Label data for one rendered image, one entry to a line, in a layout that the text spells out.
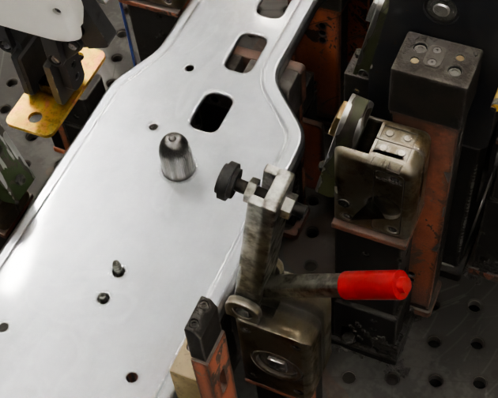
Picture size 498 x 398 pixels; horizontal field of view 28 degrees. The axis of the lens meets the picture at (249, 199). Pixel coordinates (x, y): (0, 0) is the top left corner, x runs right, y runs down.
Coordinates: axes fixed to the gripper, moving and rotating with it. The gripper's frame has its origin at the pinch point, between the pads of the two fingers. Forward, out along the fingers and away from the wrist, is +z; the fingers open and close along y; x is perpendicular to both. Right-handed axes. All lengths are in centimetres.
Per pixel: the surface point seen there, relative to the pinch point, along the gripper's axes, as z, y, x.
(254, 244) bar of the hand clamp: 11.3, -15.6, 2.0
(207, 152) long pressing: 27.4, -1.9, -15.2
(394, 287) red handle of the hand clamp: 12.9, -25.9, 0.9
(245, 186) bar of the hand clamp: 6.7, -14.5, 0.4
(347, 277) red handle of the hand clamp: 14.7, -22.1, 0.3
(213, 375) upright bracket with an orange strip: 14.5, -16.2, 11.3
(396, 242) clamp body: 32.0, -21.9, -14.6
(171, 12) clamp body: 34, 14, -38
